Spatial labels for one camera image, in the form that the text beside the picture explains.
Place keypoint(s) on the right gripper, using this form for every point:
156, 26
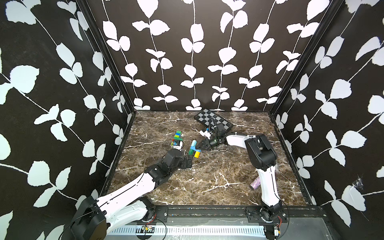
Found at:
207, 145

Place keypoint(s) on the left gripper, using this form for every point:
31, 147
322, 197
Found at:
184, 165

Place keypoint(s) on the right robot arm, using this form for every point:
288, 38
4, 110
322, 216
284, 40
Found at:
263, 157

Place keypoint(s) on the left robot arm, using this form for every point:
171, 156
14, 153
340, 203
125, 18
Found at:
95, 218

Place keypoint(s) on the black white checkerboard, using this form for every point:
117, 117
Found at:
208, 118

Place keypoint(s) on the purple glitter microphone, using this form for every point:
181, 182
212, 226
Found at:
255, 184

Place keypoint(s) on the white slotted cable duct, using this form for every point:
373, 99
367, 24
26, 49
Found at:
161, 230

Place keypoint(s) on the black mounting rail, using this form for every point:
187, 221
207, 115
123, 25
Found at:
251, 213

